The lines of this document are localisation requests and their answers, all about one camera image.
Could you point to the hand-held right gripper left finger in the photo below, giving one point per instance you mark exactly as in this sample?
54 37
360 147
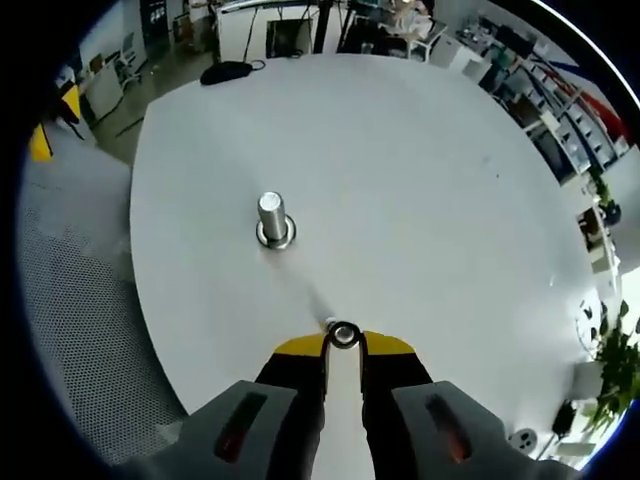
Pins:
295 365

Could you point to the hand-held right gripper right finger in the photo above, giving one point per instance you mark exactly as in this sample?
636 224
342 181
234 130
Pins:
395 365

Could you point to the small steel washer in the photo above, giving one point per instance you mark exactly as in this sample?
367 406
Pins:
335 334

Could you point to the large steel washer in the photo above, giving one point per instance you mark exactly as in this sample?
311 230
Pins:
291 231

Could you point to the large steel threaded stud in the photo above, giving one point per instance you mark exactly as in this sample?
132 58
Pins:
271 210

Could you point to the white cabinet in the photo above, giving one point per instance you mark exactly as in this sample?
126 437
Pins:
105 87

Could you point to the white office chair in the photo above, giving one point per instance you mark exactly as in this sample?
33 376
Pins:
127 60
430 45

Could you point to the white handheld controller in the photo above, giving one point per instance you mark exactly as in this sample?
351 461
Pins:
522 440

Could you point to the black pouch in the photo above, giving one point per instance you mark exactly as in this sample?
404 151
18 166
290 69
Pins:
225 72

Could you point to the grey mesh office chair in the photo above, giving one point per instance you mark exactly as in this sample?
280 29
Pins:
75 310

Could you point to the small black device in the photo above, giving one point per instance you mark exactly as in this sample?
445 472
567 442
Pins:
565 416

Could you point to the white standing desk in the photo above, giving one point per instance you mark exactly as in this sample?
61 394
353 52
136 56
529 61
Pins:
235 30

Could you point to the potted green plant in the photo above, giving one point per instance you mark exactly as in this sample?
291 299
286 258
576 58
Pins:
617 370

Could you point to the small green plant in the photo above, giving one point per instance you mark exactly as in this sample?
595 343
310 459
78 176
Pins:
601 192

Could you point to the white shelf with bins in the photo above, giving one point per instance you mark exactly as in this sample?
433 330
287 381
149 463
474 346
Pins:
565 115

